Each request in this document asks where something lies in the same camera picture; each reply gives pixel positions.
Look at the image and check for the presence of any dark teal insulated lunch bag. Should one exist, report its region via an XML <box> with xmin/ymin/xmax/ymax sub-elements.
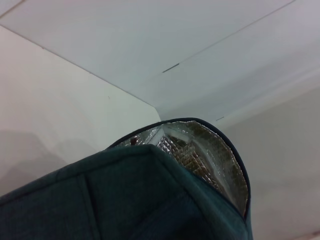
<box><xmin>0</xmin><ymin>117</ymin><xmax>251</xmax><ymax>240</ymax></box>

